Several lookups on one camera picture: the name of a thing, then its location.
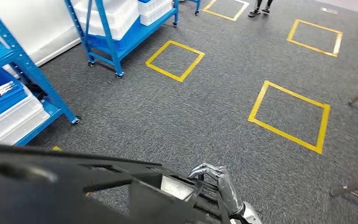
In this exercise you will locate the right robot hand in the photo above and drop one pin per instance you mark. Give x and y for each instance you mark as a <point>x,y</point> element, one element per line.
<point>228,188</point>

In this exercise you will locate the black plastic frame part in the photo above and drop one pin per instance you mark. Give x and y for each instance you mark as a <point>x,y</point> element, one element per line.
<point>43,198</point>

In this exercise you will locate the blue metal shelf rack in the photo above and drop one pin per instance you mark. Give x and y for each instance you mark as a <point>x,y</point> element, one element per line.
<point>197,6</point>
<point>108,40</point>
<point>27,66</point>

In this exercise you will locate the yellow floor tape square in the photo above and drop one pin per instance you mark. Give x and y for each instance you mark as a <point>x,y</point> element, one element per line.
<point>56,148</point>
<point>154,57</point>

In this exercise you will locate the person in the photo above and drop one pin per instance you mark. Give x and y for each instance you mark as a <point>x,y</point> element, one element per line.
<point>254,12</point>

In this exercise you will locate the white floor label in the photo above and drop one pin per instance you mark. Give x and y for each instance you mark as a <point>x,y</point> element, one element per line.
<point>328,10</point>

